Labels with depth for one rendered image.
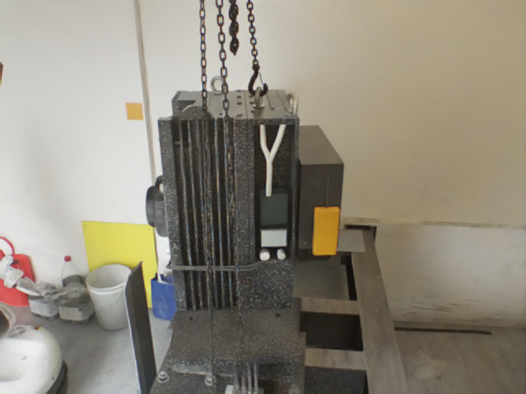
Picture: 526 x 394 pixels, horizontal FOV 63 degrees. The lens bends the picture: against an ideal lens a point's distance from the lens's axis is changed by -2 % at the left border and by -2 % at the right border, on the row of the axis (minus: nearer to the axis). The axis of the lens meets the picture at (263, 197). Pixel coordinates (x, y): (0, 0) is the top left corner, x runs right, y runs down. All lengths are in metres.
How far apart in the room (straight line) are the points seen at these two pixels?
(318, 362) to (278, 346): 0.34
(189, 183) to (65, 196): 1.73
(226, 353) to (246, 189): 0.53
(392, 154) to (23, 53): 2.19
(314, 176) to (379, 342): 0.86
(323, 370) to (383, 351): 0.26
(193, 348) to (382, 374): 0.73
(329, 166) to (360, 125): 1.24
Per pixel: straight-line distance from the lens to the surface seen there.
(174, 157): 1.41
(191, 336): 1.58
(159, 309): 3.07
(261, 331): 1.58
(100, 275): 3.12
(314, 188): 1.37
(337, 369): 1.83
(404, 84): 2.56
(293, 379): 1.73
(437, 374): 2.85
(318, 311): 2.06
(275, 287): 1.62
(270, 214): 1.51
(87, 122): 2.83
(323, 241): 1.42
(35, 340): 2.60
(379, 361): 1.87
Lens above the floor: 1.93
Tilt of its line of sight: 24 degrees down
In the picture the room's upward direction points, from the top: straight up
